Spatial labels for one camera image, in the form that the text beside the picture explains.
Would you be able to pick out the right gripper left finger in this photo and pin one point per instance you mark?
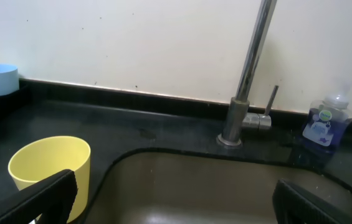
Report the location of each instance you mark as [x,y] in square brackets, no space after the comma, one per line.
[38,199]

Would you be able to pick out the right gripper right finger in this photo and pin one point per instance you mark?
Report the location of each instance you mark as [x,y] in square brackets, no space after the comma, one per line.
[300,208]

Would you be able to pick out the yellow cup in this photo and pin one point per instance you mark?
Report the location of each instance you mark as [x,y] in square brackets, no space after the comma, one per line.
[51,152]

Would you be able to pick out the blue soap bottle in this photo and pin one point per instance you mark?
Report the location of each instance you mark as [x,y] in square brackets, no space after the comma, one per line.
[326,127]

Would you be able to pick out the black tray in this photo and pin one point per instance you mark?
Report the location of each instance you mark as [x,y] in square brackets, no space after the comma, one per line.
[1,109]

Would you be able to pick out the steel tap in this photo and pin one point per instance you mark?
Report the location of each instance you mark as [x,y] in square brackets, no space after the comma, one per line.
[241,115]

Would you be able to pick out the steel sink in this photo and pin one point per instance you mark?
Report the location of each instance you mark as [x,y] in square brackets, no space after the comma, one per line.
[178,189]

